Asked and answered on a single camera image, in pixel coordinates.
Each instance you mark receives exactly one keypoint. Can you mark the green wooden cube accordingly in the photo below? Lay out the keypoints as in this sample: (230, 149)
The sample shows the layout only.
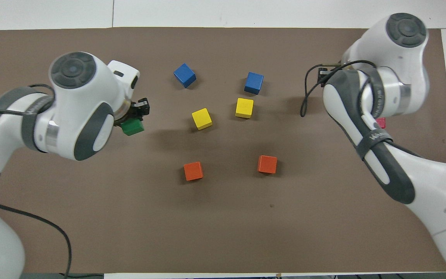
(133, 128)

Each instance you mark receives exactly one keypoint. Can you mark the yellow wooden cube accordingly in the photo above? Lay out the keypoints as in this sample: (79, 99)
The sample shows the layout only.
(244, 107)
(201, 118)

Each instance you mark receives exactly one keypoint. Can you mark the brown table mat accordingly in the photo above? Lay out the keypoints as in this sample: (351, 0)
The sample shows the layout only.
(223, 232)

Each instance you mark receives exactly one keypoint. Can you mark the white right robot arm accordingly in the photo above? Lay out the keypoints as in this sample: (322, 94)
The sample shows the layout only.
(401, 77)

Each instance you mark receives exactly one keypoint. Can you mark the orange wooden cube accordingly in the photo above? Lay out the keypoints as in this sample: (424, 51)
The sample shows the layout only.
(267, 164)
(193, 171)

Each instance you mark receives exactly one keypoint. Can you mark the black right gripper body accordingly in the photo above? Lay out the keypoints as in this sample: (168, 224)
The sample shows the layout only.
(323, 79)

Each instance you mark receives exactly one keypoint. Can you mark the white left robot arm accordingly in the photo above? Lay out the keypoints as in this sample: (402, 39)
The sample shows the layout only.
(76, 100)

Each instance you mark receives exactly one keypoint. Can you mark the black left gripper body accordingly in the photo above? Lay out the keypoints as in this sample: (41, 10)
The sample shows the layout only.
(134, 110)

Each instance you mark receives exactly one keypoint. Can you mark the blue wooden cube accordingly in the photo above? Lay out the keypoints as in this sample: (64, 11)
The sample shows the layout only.
(184, 74)
(254, 82)

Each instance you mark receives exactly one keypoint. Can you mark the red wooden cube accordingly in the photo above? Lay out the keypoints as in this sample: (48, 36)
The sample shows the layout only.
(381, 123)

